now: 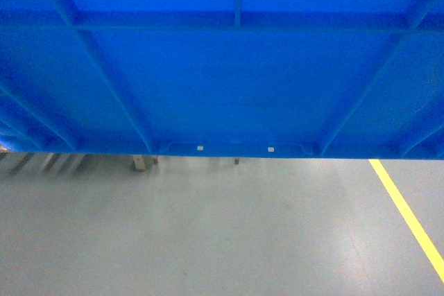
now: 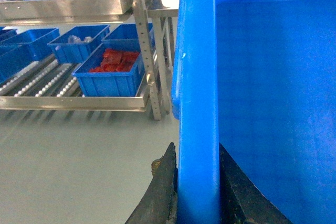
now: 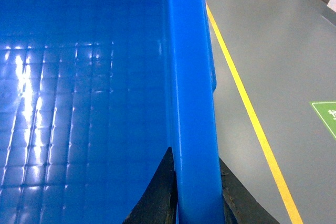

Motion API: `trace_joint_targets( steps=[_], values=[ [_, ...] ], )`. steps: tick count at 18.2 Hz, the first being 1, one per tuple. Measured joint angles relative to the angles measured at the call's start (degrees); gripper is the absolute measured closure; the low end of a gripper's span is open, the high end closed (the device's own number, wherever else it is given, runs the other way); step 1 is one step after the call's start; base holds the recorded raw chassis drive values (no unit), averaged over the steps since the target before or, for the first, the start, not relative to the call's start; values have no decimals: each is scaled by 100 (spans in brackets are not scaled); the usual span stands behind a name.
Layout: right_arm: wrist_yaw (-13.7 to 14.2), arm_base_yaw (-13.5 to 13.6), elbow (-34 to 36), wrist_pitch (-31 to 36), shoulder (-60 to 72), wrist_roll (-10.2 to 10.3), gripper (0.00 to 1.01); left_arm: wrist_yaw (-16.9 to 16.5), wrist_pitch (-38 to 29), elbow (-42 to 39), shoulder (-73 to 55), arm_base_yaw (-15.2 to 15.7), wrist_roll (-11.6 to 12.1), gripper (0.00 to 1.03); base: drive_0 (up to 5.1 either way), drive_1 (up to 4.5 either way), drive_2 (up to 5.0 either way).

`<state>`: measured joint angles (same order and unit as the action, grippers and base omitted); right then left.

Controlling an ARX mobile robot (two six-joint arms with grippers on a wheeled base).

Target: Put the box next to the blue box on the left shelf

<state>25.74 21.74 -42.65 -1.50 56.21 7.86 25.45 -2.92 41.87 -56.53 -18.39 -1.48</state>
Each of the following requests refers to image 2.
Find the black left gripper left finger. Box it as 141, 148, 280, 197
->
126, 142, 177, 223

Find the black left gripper hooked right finger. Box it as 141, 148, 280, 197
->
219, 145, 291, 223

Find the large blue plastic crate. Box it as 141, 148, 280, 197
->
172, 0, 335, 223

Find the steel roller flow shelf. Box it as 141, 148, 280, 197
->
1, 0, 179, 120

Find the blue bin with red parts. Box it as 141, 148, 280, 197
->
72, 39, 145, 97

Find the blue bin behind red bin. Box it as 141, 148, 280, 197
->
101, 24, 141, 51

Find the blue bin with clear bags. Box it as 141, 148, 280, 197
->
48, 25, 110, 63

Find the blue bin far left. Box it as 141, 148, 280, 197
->
1, 28, 60, 61

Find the steel table frame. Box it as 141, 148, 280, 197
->
147, 0, 180, 114

